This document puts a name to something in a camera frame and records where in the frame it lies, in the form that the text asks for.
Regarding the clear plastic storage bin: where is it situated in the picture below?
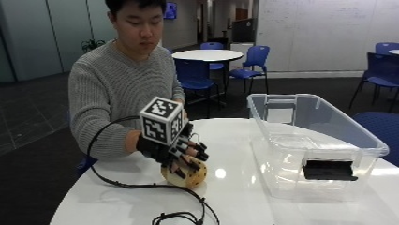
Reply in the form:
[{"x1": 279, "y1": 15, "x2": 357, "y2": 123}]
[{"x1": 247, "y1": 93, "x2": 389, "y2": 201}]

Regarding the dark cabinet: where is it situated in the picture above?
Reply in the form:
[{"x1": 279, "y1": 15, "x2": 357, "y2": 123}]
[{"x1": 230, "y1": 18, "x2": 255, "y2": 44}]

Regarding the green potted plant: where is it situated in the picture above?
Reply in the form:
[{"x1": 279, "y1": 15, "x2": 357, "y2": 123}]
[{"x1": 79, "y1": 37, "x2": 107, "y2": 53}]

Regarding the the person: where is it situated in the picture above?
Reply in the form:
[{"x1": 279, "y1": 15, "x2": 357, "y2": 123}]
[{"x1": 67, "y1": 0, "x2": 196, "y2": 162}]

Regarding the black bin handle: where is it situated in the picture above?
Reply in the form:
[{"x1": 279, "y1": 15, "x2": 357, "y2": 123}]
[{"x1": 301, "y1": 159, "x2": 359, "y2": 182}]

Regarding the white marker cube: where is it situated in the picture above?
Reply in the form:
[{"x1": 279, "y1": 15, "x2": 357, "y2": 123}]
[{"x1": 138, "y1": 96, "x2": 186, "y2": 147}]

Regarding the wall screen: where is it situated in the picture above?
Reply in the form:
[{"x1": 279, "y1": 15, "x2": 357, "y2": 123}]
[{"x1": 162, "y1": 2, "x2": 178, "y2": 21}]

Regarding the black glove cable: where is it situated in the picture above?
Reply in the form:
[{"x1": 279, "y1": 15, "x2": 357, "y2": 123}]
[{"x1": 86, "y1": 115, "x2": 222, "y2": 225}]

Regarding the blue chair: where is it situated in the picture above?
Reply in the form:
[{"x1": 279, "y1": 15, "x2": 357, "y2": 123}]
[
  {"x1": 348, "y1": 52, "x2": 399, "y2": 111},
  {"x1": 74, "y1": 155, "x2": 99, "y2": 176},
  {"x1": 373, "y1": 41, "x2": 399, "y2": 56},
  {"x1": 172, "y1": 58, "x2": 222, "y2": 118},
  {"x1": 226, "y1": 45, "x2": 271, "y2": 96},
  {"x1": 199, "y1": 41, "x2": 226, "y2": 71}
]

